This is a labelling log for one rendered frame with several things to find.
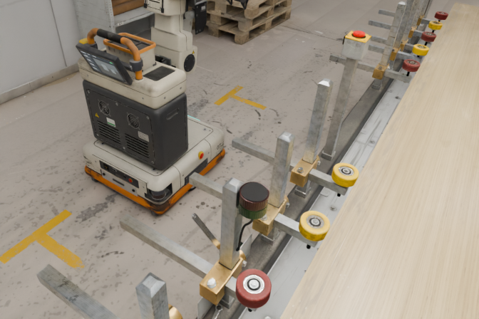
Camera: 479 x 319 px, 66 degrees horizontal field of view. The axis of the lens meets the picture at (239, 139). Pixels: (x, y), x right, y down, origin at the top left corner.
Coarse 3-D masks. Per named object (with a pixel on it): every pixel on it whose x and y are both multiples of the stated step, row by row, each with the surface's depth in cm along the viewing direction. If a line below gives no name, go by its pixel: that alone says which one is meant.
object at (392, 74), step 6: (330, 60) 207; (336, 60) 205; (342, 60) 203; (360, 66) 200; (366, 66) 198; (372, 66) 197; (372, 72) 198; (390, 72) 193; (396, 72) 193; (396, 78) 193; (402, 78) 191; (408, 78) 189
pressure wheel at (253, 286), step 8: (248, 272) 86; (256, 272) 86; (240, 280) 84; (248, 280) 84; (256, 280) 84; (264, 280) 84; (240, 288) 82; (248, 288) 83; (256, 288) 83; (264, 288) 82; (240, 296) 82; (248, 296) 81; (256, 296) 81; (264, 296) 81; (248, 304) 81; (256, 304) 81; (264, 304) 83
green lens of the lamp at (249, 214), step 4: (240, 204) 75; (240, 208) 75; (264, 208) 74; (240, 212) 75; (244, 212) 74; (248, 212) 74; (252, 212) 73; (256, 212) 73; (260, 212) 74; (264, 212) 75; (244, 216) 75; (248, 216) 74; (252, 216) 74; (256, 216) 74; (260, 216) 75
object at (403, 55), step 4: (372, 44) 218; (368, 48) 218; (372, 48) 217; (376, 48) 215; (380, 48) 214; (380, 52) 215; (400, 52) 211; (396, 56) 212; (400, 56) 210; (404, 56) 209; (408, 56) 208; (412, 56) 207; (416, 56) 207; (420, 56) 207; (416, 60) 207; (420, 60) 206
